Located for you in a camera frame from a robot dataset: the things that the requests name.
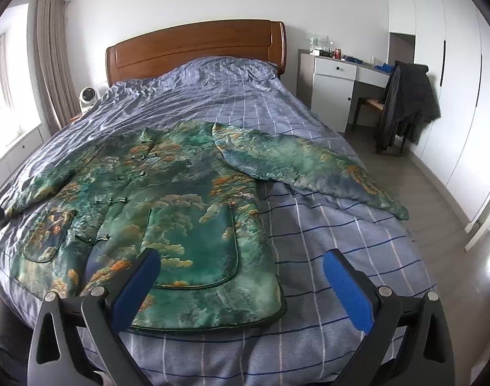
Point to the white desk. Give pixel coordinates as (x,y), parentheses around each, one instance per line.
(333,92)

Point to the green cloud print jacket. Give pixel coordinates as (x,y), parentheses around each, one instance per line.
(168,193)

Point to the beige curtain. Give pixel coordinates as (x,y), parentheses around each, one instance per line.
(54,56)

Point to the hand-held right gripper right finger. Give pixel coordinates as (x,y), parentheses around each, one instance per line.
(349,293)

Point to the black jacket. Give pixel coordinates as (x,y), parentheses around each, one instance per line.
(410,96)

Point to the wooden chair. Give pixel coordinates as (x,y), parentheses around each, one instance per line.
(367,104)

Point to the wooden headboard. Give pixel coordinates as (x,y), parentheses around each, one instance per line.
(196,44)

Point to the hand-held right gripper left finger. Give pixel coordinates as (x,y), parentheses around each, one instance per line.
(136,289)

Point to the blue checked bed blanket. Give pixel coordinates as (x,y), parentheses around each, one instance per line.
(249,100)

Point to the red can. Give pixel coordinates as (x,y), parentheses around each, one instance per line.
(338,53)

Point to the blue items on desk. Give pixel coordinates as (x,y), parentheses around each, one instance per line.
(384,67)

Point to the white wardrobe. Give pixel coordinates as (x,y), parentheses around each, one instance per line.
(450,88)

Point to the white window cabinet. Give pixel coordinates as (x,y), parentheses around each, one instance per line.
(19,148)

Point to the white door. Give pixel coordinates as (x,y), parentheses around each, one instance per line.
(484,229)

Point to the clear plastic container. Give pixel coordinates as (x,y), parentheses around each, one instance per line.
(319,42)

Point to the white security camera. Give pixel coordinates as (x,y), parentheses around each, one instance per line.
(88,97)

